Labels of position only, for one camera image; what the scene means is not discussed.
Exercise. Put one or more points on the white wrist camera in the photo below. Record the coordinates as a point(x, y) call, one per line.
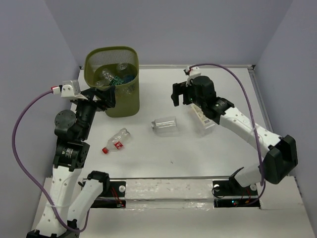
point(191, 72)
point(69, 90)

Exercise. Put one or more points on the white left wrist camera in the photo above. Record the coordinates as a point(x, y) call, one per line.
point(69, 90)

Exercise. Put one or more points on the blue label water bottle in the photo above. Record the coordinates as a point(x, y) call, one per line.
point(126, 72)

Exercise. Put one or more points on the clear bottle metal rim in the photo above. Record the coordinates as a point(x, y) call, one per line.
point(166, 126)

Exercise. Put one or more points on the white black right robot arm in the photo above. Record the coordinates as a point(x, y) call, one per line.
point(279, 154)

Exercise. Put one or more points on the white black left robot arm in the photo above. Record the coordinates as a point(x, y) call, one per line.
point(63, 216)

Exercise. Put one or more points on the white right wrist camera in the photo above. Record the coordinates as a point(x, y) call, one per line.
point(191, 72)

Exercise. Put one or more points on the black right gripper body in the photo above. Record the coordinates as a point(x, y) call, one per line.
point(197, 100)

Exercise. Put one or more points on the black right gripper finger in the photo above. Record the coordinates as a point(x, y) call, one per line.
point(177, 90)
point(188, 97)

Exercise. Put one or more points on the olive green mesh bin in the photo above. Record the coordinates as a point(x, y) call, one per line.
point(110, 57)

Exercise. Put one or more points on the red cap crushed bottle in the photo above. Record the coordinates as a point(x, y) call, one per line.
point(117, 142)

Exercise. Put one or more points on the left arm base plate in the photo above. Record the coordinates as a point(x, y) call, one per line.
point(114, 198)

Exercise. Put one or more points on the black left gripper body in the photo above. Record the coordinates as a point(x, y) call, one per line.
point(86, 108)

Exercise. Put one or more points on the green label plastic bottle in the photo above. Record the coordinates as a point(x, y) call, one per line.
point(108, 78)

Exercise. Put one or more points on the white label square bottle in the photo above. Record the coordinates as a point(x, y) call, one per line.
point(203, 125)

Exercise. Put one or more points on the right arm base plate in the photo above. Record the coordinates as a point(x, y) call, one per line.
point(227, 196)

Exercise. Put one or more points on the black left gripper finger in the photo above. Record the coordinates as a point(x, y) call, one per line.
point(91, 93)
point(107, 102)

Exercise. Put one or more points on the orange juice bottle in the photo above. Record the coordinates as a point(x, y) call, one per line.
point(124, 91)

